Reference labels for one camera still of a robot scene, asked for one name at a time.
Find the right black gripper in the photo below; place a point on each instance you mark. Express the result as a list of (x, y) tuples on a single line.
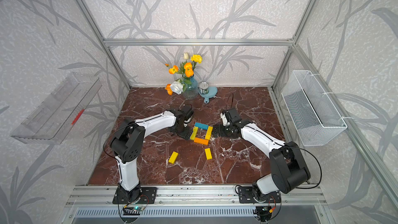
[(220, 133)]

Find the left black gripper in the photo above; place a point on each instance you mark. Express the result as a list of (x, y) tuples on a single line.
[(185, 135)]

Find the yellow block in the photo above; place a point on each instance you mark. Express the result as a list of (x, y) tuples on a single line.
[(208, 133), (208, 154), (173, 157), (194, 133)]

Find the teal long block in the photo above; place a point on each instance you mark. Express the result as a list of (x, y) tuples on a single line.
[(201, 126)]

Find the orange block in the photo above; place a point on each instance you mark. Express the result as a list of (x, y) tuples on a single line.
[(201, 141)]

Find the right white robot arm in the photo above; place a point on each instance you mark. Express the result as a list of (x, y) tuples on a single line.
[(288, 166)]

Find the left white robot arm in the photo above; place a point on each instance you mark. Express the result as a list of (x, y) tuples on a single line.
[(127, 142)]

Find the light blue dish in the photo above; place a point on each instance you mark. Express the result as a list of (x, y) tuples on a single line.
[(212, 91)]

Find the metal tin can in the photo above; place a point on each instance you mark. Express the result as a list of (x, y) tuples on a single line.
[(203, 87)]

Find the flower bouquet in vase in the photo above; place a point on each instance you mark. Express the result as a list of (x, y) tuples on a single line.
[(186, 84)]

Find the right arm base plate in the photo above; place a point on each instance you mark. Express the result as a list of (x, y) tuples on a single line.
[(247, 194)]

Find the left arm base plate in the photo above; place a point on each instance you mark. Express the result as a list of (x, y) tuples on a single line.
[(138, 195)]

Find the white wire wall basket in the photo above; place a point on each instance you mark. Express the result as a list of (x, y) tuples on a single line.
[(315, 117)]

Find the aluminium front rail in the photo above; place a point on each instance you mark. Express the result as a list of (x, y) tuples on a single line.
[(188, 195)]

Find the clear plastic wall tray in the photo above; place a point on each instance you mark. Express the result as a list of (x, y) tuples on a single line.
[(51, 122)]

